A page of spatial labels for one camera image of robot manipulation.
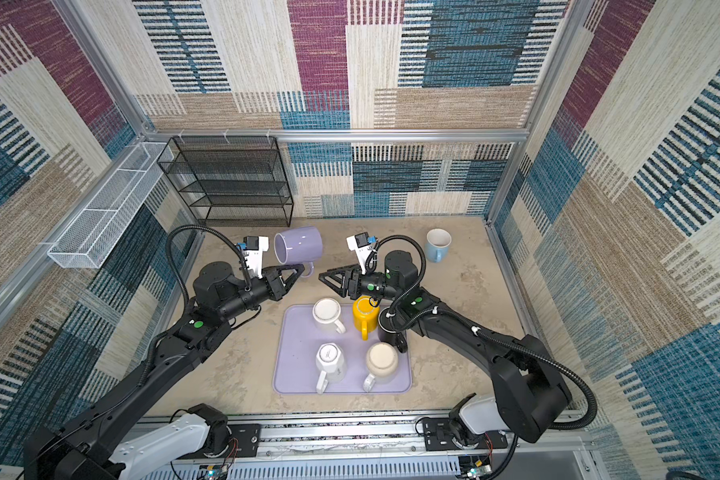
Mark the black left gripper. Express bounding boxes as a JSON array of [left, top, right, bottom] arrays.
[[218, 263, 302, 325]]

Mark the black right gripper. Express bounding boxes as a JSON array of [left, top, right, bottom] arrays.
[[319, 262, 401, 302]]

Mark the lavender ceramic mug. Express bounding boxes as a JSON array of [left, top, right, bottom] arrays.
[[274, 226, 323, 278]]

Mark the white faceted ceramic mug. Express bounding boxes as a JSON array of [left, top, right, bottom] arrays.
[[315, 343, 347, 394]]

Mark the light blue ceramic mug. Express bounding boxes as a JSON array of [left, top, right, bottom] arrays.
[[425, 228, 452, 263]]

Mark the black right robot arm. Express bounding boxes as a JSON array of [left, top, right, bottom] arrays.
[[318, 232, 598, 443]]

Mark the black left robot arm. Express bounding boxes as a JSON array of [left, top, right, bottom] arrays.
[[21, 236, 305, 479]]

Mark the white upside-down mug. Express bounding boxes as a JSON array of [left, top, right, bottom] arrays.
[[312, 298, 346, 334]]

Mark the yellow ceramic mug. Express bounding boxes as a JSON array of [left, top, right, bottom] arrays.
[[352, 296, 380, 341]]

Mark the black ceramic mug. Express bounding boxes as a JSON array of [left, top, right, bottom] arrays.
[[377, 308, 408, 354]]

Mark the cream upside-down mug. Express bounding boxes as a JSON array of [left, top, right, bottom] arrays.
[[363, 342, 399, 392]]

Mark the lavender silicone mat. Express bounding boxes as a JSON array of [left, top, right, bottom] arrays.
[[273, 304, 378, 395]]

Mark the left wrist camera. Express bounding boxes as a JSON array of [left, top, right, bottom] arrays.
[[238, 236, 269, 278]]

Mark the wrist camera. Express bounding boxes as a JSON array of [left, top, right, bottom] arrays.
[[238, 236, 269, 278], [346, 232, 376, 274]]

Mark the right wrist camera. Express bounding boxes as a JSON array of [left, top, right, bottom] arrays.
[[346, 232, 376, 274]]

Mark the black mesh wire shelf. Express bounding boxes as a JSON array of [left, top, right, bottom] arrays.
[[157, 136, 294, 227]]

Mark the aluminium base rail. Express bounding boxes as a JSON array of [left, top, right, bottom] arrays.
[[144, 410, 608, 479]]

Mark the white wire wall basket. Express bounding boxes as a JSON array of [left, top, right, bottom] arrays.
[[47, 142, 165, 269]]

